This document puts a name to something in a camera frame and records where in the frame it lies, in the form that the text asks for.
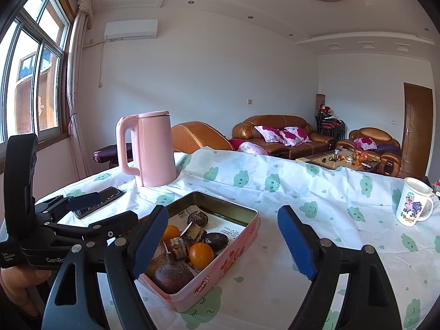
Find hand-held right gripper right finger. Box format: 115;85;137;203
277;205;403;330

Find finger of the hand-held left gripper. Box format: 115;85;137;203
34;192;102;227
45;210;139;246

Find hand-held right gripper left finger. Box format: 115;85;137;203
41;204;169;330

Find purple passion fruit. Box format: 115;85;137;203
152;252;194;295

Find pink tin box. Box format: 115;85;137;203
136;191;259;313

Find person's left hand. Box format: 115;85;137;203
0;268;50;317

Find black phone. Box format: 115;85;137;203
73;187;125;219

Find purple padded stool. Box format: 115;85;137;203
94;143;133;169

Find printed paper sheet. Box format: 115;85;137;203
175;206;250;244

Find pink electric kettle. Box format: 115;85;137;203
116;111;177;187

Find cluttered coffee table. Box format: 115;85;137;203
296;149;381;172

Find sliding glass window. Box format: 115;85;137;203
0;0;71;145

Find white pink pillow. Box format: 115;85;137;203
237;141;269;155

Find beige curtain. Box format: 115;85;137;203
65;0;95;179

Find pink floral pillow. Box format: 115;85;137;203
254;125;286;145
354;137;379;150
280;126;312;147

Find brown leather sofa end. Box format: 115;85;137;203
171;121;235;154

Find white cartoon mug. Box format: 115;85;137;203
395;177;435;227

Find stacked dark chairs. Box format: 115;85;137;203
315;112;345;140

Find long brown leather sofa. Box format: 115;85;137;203
232;114;336;160

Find purple blanket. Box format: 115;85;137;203
376;143;401;157

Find brown leather armchair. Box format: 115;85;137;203
337;127;403;178

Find air conditioner pipe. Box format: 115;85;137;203
97;39;106;88

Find brown wooden door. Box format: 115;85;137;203
403;82;434;178

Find white air conditioner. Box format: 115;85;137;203
104;20;159;41

